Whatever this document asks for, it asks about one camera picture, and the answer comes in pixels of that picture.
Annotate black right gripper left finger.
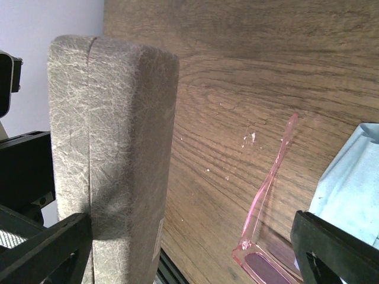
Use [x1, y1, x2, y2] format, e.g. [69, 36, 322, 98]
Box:
[1, 213, 92, 283]

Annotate light blue cleaning cloth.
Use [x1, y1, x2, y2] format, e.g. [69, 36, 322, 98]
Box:
[309, 123, 378, 248]

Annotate pink sunglasses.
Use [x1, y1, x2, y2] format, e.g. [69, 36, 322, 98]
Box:
[232, 113, 303, 283]

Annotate grey sunglasses case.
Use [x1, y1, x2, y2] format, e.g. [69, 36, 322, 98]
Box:
[47, 35, 179, 283]

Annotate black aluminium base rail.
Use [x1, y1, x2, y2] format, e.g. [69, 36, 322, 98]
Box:
[153, 249, 189, 284]

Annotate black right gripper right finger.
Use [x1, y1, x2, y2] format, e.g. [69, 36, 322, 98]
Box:
[291, 211, 378, 283]

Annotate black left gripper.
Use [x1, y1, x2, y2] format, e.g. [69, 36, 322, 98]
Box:
[1, 131, 56, 225]

